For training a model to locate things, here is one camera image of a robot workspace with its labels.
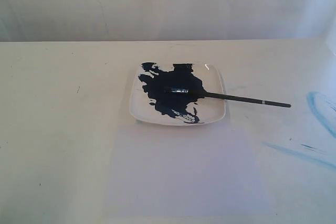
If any black paintbrush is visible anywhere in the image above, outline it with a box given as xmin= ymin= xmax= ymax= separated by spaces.
xmin=164 ymin=88 xmax=291 ymax=108

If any white paper sheet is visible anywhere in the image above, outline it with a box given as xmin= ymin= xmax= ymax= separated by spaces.
xmin=105 ymin=123 xmax=271 ymax=217

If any white square plate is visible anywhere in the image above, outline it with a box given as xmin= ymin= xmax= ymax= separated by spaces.
xmin=129 ymin=62 xmax=226 ymax=126

